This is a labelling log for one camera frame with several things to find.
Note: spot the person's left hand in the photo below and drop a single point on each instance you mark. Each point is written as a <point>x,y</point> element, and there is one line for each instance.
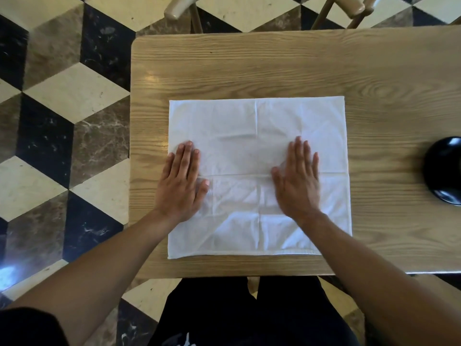
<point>178,194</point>

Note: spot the person's right hand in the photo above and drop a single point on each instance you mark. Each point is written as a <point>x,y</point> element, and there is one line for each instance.
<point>298,192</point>

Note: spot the person's right little finger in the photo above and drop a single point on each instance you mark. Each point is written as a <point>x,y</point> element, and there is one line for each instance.
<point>314,163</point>

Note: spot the person's right middle finger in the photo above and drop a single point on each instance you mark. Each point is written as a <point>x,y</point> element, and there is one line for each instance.
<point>299,154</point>

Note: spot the person's right thumb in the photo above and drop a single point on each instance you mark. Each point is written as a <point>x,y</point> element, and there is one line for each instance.
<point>278,180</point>

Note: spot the person's left thumb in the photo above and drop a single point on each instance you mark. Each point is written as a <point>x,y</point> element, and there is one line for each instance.
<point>202,192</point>

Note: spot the person's left middle finger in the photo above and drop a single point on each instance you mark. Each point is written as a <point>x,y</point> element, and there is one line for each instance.
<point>185,158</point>

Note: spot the person's left little finger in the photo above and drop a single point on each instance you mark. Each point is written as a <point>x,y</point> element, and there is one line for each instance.
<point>167,165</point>

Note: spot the white cloth napkin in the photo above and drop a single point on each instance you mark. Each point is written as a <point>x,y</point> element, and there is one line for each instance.
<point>245,133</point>

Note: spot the person's right forearm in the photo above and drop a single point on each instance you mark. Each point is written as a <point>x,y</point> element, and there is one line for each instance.
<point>374,281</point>

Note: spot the person's left forearm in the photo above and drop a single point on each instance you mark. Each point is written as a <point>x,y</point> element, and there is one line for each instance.
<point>97,273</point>

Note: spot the wooden table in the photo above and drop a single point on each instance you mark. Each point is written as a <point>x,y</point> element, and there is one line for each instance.
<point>389,86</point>

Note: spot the black glossy bowl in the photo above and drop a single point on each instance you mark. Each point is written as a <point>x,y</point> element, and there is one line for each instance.
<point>444,171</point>

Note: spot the person's black trousers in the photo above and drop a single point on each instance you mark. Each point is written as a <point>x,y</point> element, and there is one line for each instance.
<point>252,313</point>

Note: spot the wooden chair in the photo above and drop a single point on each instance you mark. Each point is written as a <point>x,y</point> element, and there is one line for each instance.
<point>351,5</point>
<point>182,8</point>

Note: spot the person's black shirt sleeve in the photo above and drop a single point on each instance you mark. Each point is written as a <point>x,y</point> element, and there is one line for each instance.
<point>28,327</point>

